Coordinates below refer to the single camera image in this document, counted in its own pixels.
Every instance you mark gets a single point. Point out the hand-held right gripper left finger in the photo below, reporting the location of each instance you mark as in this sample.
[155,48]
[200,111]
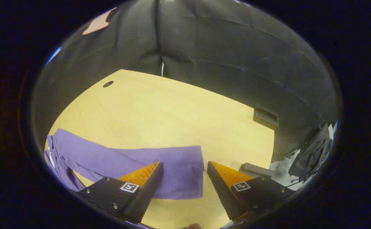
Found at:
[147,190]

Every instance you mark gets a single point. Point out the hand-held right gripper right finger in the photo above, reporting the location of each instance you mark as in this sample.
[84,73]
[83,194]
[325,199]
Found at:
[223,190]

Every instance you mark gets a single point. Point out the purple knit cardigan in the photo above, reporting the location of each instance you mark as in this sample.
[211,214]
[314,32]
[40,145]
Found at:
[109,156]

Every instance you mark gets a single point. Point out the grey flat block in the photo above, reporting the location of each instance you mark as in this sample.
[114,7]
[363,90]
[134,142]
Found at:
[255,170]

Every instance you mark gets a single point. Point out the black box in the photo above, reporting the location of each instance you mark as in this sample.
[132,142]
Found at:
[266,117]

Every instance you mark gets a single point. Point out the dark bag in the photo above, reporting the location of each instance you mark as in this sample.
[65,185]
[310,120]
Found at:
[312,152]

